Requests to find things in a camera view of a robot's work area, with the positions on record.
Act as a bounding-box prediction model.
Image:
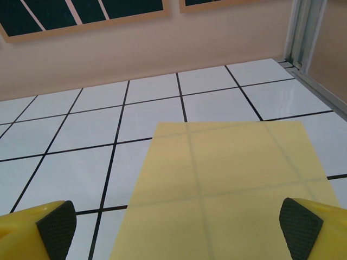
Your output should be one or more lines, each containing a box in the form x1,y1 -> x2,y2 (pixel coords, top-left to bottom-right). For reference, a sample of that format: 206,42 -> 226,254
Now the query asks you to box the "aluminium corner post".
284,0 -> 325,70

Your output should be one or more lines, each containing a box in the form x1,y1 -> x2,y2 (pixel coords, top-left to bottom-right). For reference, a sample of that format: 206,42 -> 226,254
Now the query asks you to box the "aluminium side rail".
276,60 -> 347,122

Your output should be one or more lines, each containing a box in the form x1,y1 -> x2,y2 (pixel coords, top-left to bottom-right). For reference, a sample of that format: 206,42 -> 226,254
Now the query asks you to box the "yellow cloth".
109,121 -> 341,260

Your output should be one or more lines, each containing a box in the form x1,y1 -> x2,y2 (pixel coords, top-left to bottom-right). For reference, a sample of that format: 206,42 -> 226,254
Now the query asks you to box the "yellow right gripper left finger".
0,200 -> 78,260

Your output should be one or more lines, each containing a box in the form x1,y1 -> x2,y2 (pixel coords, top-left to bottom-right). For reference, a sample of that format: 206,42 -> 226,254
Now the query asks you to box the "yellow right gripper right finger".
279,197 -> 347,260

